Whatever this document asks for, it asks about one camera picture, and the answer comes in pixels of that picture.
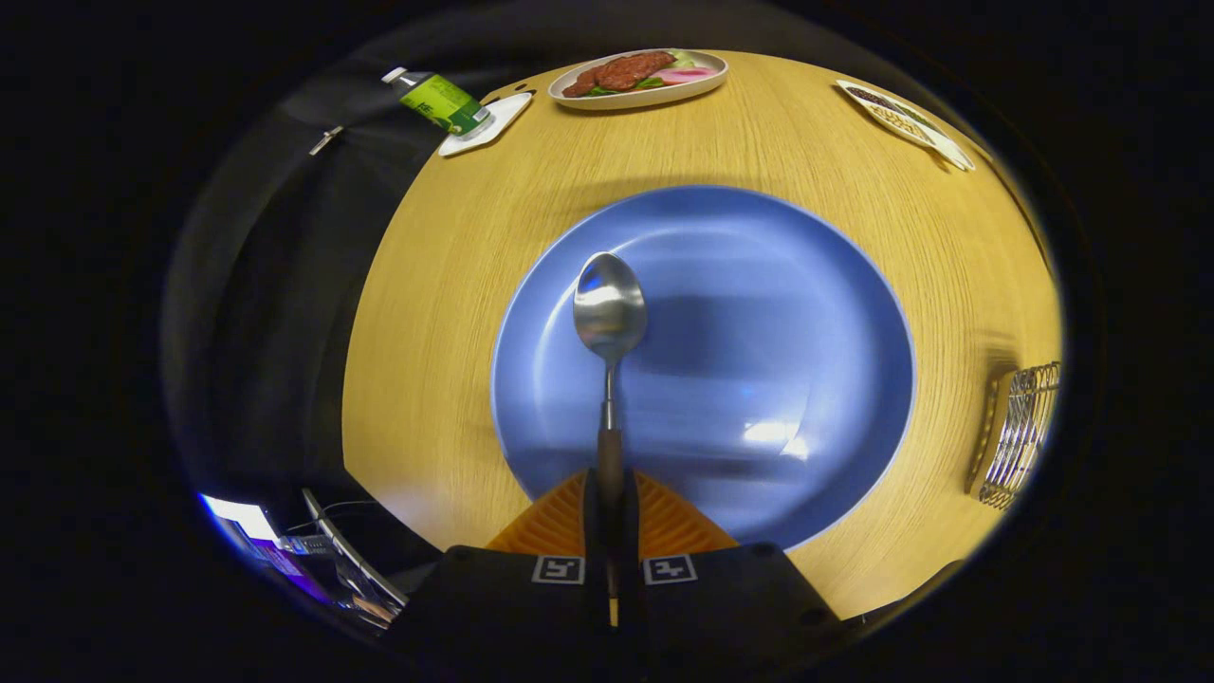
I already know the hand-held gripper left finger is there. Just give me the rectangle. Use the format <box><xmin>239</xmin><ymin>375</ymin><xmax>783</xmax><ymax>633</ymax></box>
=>
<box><xmin>394</xmin><ymin>468</ymin><xmax>614</xmax><ymax>676</ymax></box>

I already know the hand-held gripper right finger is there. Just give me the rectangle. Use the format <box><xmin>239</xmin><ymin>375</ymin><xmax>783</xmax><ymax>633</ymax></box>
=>
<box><xmin>613</xmin><ymin>468</ymin><xmax>845</xmax><ymax>676</ymax></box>

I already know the metal spoon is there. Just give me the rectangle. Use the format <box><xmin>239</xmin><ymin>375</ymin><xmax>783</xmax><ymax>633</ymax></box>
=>
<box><xmin>573</xmin><ymin>251</ymin><xmax>649</xmax><ymax>499</ymax></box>

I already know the blue plate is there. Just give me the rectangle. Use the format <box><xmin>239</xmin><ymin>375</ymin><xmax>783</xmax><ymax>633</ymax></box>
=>
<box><xmin>490</xmin><ymin>185</ymin><xmax>917</xmax><ymax>551</ymax></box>

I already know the white square coaster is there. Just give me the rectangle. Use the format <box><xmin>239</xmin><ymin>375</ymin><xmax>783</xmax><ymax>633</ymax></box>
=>
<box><xmin>438</xmin><ymin>91</ymin><xmax>534</xmax><ymax>157</ymax></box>

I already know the beige dinner plate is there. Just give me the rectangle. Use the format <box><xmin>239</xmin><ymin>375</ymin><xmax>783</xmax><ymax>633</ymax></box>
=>
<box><xmin>548</xmin><ymin>49</ymin><xmax>729</xmax><ymax>111</ymax></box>

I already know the green label drink bottle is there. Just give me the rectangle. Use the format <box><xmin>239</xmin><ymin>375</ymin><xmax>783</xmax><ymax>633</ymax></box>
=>
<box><xmin>381</xmin><ymin>66</ymin><xmax>494</xmax><ymax>137</ymax></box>

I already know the brown steak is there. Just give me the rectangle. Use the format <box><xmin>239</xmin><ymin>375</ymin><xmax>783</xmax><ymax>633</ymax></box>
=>
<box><xmin>561</xmin><ymin>51</ymin><xmax>676</xmax><ymax>98</ymax></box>

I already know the pile of yellow beans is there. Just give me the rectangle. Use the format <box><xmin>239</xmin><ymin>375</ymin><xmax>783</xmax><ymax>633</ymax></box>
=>
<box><xmin>868</xmin><ymin>104</ymin><xmax>926</xmax><ymax>141</ymax></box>

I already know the white divided dish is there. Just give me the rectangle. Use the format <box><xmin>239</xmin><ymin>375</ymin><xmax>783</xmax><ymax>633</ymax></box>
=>
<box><xmin>837</xmin><ymin>80</ymin><xmax>976</xmax><ymax>173</ymax></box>

